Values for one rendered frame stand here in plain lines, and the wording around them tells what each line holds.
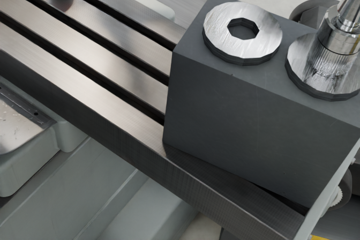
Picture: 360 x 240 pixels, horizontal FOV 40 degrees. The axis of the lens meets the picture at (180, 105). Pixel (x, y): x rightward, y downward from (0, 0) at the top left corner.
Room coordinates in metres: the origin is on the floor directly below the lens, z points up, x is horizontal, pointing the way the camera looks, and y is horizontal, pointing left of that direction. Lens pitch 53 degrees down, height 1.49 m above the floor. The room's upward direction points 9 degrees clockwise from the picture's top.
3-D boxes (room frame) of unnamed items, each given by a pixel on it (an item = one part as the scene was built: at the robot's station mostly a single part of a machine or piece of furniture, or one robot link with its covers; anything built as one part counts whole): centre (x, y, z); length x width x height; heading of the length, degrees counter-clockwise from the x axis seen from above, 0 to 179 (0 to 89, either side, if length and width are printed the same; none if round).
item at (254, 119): (0.40, -0.10, 1.00); 0.22 x 0.12 x 0.20; 72
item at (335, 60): (0.38, -0.15, 1.13); 0.05 x 0.05 x 0.05
